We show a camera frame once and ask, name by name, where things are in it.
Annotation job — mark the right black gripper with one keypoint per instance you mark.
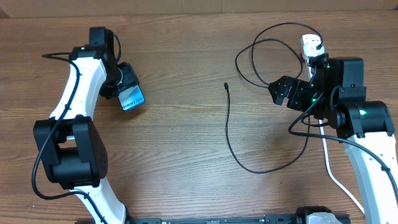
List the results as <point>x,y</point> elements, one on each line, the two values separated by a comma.
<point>296,89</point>

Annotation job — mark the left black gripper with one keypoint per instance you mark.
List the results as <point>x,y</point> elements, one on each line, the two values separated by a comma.
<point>129,78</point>

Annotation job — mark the Galaxy S24+ smartphone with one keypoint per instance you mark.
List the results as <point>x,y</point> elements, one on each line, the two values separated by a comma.
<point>131,98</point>

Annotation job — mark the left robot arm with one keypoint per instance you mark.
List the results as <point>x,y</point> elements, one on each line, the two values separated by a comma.
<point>72,158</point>

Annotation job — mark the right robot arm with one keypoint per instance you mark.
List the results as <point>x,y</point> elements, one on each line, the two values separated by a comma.
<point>336,92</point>

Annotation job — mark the white charger plug adapter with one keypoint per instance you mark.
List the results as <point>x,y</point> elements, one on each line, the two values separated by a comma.
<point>310,50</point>

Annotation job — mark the white power strip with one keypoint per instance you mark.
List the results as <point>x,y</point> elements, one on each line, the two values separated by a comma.
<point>309,43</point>

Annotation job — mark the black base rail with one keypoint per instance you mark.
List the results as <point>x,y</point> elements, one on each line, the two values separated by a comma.
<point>268,219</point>

